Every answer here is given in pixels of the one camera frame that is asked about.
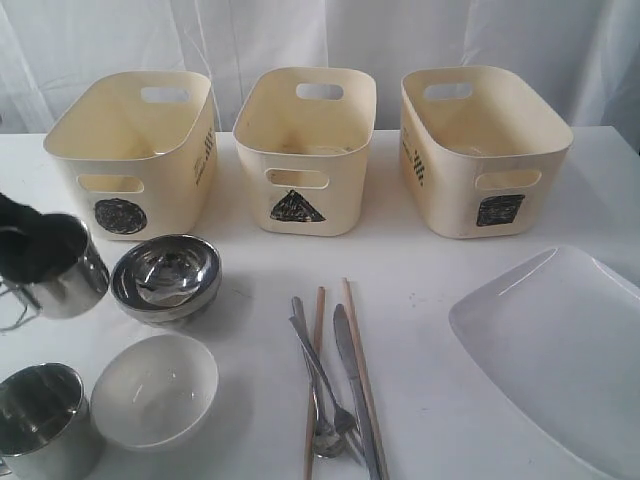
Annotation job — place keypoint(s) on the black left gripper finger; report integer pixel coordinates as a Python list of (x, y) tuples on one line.
[(18, 218)]

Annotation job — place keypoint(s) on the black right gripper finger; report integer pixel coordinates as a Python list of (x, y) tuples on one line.
[(42, 250)]

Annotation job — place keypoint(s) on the stainless steel cup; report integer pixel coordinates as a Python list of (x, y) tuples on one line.
[(46, 427), (66, 296)]

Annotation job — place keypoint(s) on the stainless steel bowl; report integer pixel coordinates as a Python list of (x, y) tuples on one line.
[(167, 281)]

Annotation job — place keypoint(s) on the cream bin with circle mark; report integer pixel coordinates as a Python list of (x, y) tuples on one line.
[(137, 152)]

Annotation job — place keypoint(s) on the white ceramic bowl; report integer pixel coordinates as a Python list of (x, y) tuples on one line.
[(156, 394)]

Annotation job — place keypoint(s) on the cream bin with triangle mark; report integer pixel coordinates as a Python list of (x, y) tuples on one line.
[(303, 139)]

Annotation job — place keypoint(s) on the stainless steel knife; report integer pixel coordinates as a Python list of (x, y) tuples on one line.
[(347, 352)]

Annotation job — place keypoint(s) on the stainless steel spoon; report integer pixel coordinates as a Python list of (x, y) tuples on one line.
[(326, 442)]

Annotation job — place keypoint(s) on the stainless steel fork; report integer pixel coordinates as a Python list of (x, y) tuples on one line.
[(343, 421)]

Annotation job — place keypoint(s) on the left wooden chopstick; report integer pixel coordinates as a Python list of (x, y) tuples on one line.
[(317, 330)]

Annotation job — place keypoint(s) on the wooden chopstick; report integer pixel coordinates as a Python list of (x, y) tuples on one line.
[(364, 377), (317, 330)]

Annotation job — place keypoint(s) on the right wooden chopstick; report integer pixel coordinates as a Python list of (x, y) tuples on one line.
[(364, 377)]

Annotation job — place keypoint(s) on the cream bin with square mark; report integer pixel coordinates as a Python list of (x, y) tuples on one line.
[(480, 150)]

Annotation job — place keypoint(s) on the white rectangular plate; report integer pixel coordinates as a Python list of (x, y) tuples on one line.
[(558, 335)]

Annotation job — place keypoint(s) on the white curtain backdrop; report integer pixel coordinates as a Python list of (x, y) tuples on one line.
[(582, 57)]

